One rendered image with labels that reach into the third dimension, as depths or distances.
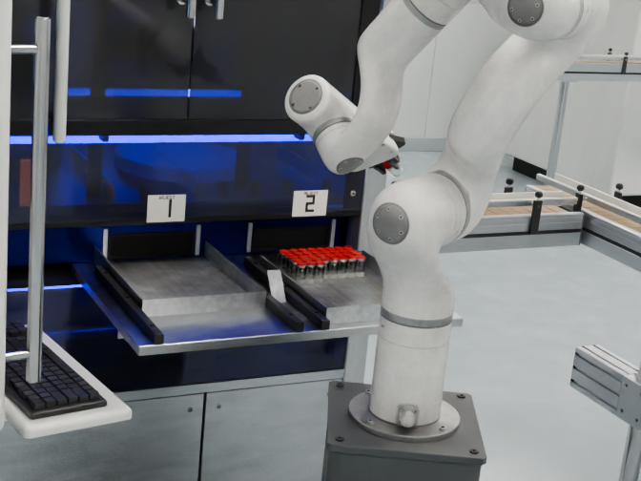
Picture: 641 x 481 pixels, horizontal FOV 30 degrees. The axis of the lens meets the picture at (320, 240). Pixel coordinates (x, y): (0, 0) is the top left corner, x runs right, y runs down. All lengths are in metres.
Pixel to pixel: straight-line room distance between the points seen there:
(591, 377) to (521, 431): 0.82
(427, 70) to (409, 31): 6.36
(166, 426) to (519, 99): 1.30
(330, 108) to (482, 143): 0.27
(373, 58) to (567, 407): 2.69
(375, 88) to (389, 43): 0.07
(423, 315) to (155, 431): 1.00
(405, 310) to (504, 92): 0.39
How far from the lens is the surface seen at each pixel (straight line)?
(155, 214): 2.56
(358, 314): 2.40
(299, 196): 2.68
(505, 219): 3.13
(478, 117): 1.82
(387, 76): 1.91
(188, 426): 2.78
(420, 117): 8.28
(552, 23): 1.70
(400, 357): 1.95
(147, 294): 2.46
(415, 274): 1.88
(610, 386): 3.31
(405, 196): 1.83
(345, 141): 1.92
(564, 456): 4.04
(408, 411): 1.97
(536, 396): 4.46
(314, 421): 2.92
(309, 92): 1.96
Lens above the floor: 1.71
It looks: 17 degrees down
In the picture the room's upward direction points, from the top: 6 degrees clockwise
